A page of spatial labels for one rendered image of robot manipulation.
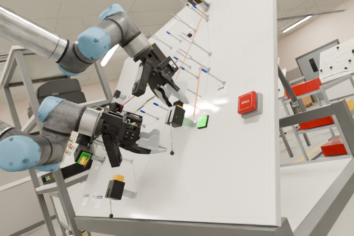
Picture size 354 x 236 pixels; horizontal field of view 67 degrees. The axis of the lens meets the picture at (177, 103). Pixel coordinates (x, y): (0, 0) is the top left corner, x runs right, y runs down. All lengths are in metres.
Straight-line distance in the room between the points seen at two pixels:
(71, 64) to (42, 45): 0.09
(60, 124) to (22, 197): 7.41
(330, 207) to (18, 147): 0.73
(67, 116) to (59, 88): 1.05
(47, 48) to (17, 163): 0.31
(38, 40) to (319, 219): 0.81
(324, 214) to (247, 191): 0.21
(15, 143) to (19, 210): 7.54
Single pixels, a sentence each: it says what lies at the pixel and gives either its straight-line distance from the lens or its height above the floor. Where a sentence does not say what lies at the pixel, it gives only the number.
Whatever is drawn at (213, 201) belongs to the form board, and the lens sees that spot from 0.72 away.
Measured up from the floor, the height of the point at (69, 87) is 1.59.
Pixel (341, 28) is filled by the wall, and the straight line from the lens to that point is 12.54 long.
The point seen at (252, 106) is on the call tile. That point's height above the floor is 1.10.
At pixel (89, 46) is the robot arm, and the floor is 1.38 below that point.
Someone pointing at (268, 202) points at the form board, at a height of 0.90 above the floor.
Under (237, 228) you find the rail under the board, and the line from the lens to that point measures 0.65.
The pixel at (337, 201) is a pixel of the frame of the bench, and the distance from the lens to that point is 0.85.
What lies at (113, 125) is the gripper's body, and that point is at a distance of 0.77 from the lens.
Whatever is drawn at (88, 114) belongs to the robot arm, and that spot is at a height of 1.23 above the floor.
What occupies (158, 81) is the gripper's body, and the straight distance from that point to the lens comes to 0.83.
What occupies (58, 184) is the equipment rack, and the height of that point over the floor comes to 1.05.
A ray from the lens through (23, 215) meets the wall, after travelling 8.19.
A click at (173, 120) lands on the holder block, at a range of 0.82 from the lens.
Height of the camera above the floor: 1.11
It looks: 5 degrees up
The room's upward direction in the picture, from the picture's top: 21 degrees counter-clockwise
